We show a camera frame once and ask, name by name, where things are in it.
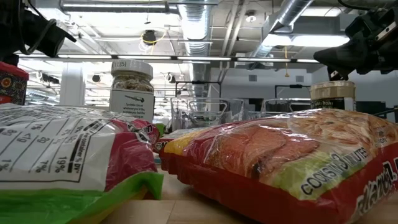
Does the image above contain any white-lidded seasoning jar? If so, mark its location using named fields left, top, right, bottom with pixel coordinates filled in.
left=109, top=58, right=155, bottom=124

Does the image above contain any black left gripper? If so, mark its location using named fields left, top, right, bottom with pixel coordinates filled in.
left=0, top=0, right=77, bottom=67

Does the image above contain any yellow hanging cord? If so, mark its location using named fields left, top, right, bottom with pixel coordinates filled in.
left=283, top=45, right=290, bottom=78

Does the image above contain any green-edged pink ramen packet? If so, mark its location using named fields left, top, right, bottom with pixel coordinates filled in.
left=0, top=103, right=165, bottom=224

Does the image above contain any red floral spice tin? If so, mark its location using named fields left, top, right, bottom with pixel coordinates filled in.
left=0, top=61, right=29, bottom=106

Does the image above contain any bright ceiling light panel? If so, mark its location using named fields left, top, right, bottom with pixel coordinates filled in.
left=262, top=33, right=351, bottom=48

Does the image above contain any slanted silver ventilation duct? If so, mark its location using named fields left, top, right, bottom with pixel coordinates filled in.
left=250, top=0, right=313, bottom=60

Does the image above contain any large silver ventilation duct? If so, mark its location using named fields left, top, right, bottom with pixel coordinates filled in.
left=177, top=0, right=213, bottom=97

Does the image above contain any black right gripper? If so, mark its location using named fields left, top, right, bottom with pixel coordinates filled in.
left=313, top=6, right=398, bottom=82

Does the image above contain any red roast beef ramen packet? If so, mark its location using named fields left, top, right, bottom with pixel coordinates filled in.
left=153, top=126, right=206, bottom=154

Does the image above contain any black ceiling camera yellow cable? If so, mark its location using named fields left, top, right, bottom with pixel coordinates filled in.
left=141, top=29, right=159, bottom=47

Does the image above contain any red yellow ramen packet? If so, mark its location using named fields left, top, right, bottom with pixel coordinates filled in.
left=159, top=108, right=398, bottom=224

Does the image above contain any white pillar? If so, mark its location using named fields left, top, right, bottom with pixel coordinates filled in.
left=59, top=62, right=86, bottom=106

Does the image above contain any clear plastic container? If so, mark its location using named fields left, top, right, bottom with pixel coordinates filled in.
left=170, top=96, right=246, bottom=131
left=260, top=98, right=312, bottom=114

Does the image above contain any long ceiling light strip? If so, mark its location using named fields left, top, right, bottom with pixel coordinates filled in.
left=17, top=53, right=321, bottom=65

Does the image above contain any grey ceiling pipe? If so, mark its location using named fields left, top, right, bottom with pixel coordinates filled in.
left=60, top=0, right=180, bottom=14

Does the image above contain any tan-lidded jar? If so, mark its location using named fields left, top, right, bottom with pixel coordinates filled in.
left=310, top=80, right=357, bottom=112

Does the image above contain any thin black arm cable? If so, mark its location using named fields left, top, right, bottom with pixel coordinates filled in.
left=373, top=107, right=398, bottom=118

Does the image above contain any black stand frame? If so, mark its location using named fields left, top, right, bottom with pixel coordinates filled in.
left=274, top=83, right=312, bottom=99
left=175, top=80, right=223, bottom=98

